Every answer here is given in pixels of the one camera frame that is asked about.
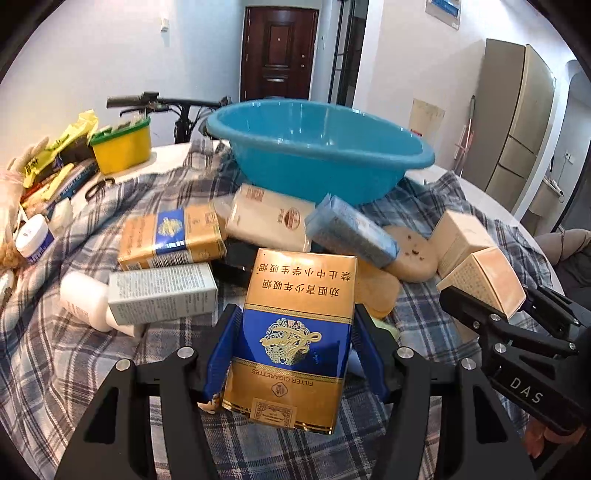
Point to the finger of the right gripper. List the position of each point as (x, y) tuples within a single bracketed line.
[(493, 327), (560, 316)]

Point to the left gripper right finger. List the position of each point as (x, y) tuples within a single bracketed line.
[(477, 438)]

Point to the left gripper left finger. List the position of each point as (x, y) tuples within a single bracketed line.
[(113, 438)]

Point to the orange cream small box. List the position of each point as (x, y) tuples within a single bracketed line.
[(488, 276)]

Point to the person right hand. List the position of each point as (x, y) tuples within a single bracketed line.
[(537, 435)]

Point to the round tan wooden disc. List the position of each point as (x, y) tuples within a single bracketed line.
[(417, 260)]

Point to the cream square box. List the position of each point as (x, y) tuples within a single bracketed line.
[(456, 236)]

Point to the plaid blue shirt cloth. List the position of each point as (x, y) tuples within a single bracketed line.
[(52, 365)]

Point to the blue tissue pack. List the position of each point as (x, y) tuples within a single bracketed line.
[(338, 227)]

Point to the white plastic bottle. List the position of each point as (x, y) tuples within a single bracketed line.
[(87, 300)]

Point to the grey white medicine box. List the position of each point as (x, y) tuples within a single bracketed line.
[(163, 294)]

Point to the floral beige tumbler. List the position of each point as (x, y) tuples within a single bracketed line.
[(426, 120)]

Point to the blue plastic basin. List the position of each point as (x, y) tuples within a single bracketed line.
[(308, 149)]

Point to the black Zeesea box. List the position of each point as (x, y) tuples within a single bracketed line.
[(236, 267)]

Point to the clear bag of nuts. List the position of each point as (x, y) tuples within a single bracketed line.
[(11, 193)]

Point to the beige cigarette carton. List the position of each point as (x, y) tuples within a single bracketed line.
[(268, 219)]

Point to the beige refrigerator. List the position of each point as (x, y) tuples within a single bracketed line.
[(513, 103)]

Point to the white blue cream jar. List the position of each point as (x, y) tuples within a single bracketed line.
[(34, 238)]

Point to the gold blue cigarette carton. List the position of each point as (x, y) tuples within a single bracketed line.
[(183, 236)]

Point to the black scissors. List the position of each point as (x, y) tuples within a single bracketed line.
[(98, 188)]

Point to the electrical panel box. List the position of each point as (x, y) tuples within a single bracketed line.
[(447, 11)]

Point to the beige work glove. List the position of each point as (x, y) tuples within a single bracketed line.
[(26, 167)]

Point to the yellow green container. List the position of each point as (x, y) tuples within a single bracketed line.
[(122, 147)]

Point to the black framed glass door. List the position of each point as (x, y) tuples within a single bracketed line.
[(351, 28)]

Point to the dark brown entrance door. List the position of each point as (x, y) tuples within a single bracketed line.
[(278, 50)]

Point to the yellow plastic bag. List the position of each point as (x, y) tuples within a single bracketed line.
[(71, 146)]

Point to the bicycle handlebar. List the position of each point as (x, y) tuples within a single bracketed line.
[(191, 114)]

